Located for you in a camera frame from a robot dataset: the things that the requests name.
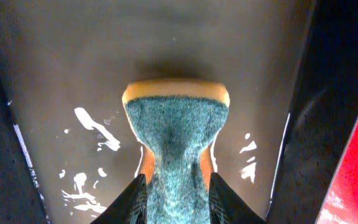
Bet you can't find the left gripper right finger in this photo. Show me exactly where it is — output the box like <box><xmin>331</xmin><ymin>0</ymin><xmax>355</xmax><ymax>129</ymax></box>
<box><xmin>209</xmin><ymin>172</ymin><xmax>265</xmax><ymax>224</ymax></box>

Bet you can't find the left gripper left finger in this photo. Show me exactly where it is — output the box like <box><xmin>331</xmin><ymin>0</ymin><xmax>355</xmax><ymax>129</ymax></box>
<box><xmin>91</xmin><ymin>174</ymin><xmax>148</xmax><ymax>224</ymax></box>

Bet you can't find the green and yellow sponge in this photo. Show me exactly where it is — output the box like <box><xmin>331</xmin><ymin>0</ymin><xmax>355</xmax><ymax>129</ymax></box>
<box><xmin>122</xmin><ymin>79</ymin><xmax>230</xmax><ymax>223</ymax></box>

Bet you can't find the dark green plastic tray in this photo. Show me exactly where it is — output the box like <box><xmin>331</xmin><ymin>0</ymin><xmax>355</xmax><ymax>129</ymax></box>
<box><xmin>0</xmin><ymin>0</ymin><xmax>358</xmax><ymax>223</ymax></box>

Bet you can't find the red plastic tray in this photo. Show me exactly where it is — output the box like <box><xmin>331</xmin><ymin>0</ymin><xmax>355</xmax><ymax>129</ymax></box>
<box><xmin>316</xmin><ymin>118</ymin><xmax>358</xmax><ymax>223</ymax></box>

